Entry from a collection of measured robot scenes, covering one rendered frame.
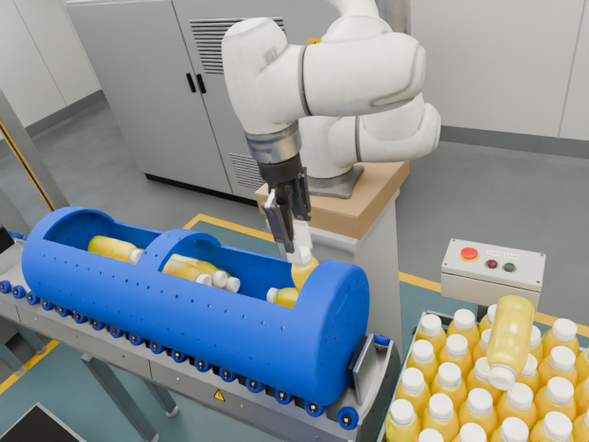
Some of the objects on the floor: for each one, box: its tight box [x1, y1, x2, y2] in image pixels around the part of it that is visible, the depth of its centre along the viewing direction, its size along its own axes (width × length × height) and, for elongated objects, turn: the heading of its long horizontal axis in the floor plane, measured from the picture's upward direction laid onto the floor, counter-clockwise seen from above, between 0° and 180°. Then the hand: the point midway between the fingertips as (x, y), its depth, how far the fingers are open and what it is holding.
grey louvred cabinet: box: [65, 0, 342, 208], centre depth 306 cm, size 54×215×145 cm, turn 70°
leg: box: [7, 319, 47, 355], centre depth 234 cm, size 6×6×63 cm
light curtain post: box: [0, 88, 71, 212], centre depth 194 cm, size 6×6×170 cm
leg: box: [142, 379, 179, 417], centre depth 189 cm, size 6×6×63 cm
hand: (297, 242), depth 88 cm, fingers closed on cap, 4 cm apart
